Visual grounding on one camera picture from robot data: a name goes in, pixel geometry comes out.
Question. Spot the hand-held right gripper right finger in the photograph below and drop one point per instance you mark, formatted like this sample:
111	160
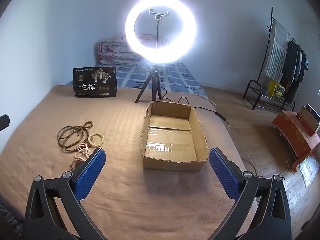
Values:
221	170

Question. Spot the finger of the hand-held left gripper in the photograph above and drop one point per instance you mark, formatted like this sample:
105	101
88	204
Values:
3	122

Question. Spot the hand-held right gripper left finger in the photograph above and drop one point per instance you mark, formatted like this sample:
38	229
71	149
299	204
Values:
91	170

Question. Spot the cardboard box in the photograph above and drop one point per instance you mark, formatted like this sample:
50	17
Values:
170	140

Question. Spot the orange cloth covered table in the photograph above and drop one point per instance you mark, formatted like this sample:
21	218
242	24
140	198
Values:
292	132

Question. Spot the black snack bag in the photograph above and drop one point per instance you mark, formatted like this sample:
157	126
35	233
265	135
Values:
95	85

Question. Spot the clear plastic sheet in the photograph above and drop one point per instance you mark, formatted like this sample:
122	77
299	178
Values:
311	170

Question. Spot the black clothes rack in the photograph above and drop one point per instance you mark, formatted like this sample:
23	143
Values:
251	85

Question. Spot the red flat box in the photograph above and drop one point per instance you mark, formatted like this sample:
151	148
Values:
305	125

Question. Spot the dark knitted cloth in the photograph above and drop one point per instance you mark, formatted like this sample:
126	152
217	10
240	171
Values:
10	220

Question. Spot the yellow green box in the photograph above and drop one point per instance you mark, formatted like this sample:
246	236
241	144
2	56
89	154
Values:
276	90

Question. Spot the blue patterned bedsheet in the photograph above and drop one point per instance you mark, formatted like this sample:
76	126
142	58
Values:
175	77

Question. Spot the cream box with dark edge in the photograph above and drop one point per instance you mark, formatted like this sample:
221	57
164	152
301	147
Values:
311	116

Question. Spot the folded floral quilt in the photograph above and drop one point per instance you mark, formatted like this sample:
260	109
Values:
112	50

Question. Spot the dark hanging clothes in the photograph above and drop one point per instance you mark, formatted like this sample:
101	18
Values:
293	65

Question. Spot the striped towel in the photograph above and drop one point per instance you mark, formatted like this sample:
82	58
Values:
276	50

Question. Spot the metal phone clamp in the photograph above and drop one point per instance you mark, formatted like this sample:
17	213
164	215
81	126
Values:
158	13

